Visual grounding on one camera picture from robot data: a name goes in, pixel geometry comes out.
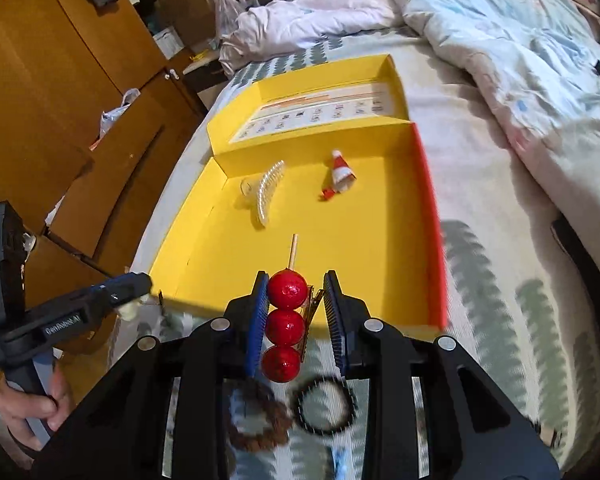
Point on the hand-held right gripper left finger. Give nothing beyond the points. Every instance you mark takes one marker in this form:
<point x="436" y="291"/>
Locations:
<point x="258" y="330"/>

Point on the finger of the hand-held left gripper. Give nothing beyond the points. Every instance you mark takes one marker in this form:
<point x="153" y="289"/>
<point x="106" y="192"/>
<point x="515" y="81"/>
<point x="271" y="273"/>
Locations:
<point x="122" y="287"/>

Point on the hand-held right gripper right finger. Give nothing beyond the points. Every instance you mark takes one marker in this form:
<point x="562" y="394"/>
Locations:
<point x="336" y="330"/>

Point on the cream white hair accessory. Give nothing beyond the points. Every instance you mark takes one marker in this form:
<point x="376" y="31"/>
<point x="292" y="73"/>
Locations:
<point x="130" y="310"/>

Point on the red ball hair clip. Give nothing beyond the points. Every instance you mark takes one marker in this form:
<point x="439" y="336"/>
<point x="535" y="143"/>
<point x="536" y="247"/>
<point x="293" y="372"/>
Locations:
<point x="285" y="327"/>

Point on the yellow cardboard box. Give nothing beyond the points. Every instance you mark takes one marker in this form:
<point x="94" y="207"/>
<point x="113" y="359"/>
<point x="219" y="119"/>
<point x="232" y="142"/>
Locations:
<point x="360" y="240"/>

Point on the person's left hand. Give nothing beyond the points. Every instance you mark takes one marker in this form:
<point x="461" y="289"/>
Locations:
<point x="25" y="410"/>

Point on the brown cardboard sheet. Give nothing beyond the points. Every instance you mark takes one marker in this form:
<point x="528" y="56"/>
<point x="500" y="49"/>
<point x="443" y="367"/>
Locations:
<point x="105" y="195"/>

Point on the small blue item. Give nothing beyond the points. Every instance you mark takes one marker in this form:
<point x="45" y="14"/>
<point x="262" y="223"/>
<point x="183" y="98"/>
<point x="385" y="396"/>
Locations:
<point x="340" y="465"/>

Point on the clear claw hair clip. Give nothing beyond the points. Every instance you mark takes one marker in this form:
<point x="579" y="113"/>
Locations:
<point x="265" y="195"/>

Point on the green patterned bed cover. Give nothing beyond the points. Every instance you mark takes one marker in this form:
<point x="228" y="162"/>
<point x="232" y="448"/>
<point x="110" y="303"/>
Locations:
<point x="480" y="360"/>

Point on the red white hat hair clip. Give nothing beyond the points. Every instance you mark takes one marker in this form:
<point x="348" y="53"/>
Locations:
<point x="341" y="172"/>

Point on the white plastic bag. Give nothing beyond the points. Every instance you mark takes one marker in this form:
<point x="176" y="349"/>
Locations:
<point x="116" y="115"/>

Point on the dark cabinet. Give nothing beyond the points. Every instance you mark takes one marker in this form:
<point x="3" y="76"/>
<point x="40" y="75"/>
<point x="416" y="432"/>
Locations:
<point x="205" y="80"/>

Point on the wooden wardrobe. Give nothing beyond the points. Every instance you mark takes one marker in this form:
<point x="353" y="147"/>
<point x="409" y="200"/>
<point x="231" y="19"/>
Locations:
<point x="80" y="50"/>

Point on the clear plastic bag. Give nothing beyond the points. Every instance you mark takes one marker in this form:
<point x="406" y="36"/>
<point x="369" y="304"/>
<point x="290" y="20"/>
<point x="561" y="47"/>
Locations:
<point x="232" y="10"/>

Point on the white crumpled bedding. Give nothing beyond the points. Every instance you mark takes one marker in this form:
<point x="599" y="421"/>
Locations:
<point x="300" y="20"/>

